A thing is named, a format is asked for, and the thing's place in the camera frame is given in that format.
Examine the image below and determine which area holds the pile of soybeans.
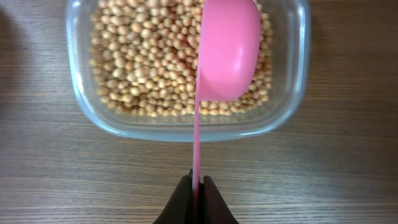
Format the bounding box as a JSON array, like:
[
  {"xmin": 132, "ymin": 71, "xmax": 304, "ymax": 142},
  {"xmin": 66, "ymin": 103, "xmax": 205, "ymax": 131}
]
[{"xmin": 88, "ymin": 0, "xmax": 274, "ymax": 118}]

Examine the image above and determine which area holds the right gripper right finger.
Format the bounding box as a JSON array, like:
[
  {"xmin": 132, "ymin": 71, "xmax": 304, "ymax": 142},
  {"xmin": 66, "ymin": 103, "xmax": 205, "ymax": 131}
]
[{"xmin": 200, "ymin": 175, "xmax": 239, "ymax": 224}]

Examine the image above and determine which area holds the clear plastic container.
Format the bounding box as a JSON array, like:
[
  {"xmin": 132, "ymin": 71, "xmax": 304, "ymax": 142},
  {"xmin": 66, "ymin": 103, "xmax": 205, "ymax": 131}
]
[{"xmin": 66, "ymin": 0, "xmax": 311, "ymax": 142}]

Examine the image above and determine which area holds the pink plastic scoop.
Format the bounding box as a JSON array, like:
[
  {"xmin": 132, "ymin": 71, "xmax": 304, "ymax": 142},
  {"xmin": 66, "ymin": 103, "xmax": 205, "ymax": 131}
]
[{"xmin": 192, "ymin": 0, "xmax": 261, "ymax": 198}]

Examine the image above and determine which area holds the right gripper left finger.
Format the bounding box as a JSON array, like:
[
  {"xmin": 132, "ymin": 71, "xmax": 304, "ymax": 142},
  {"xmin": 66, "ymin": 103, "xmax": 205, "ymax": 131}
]
[{"xmin": 154, "ymin": 175, "xmax": 192, "ymax": 224}]

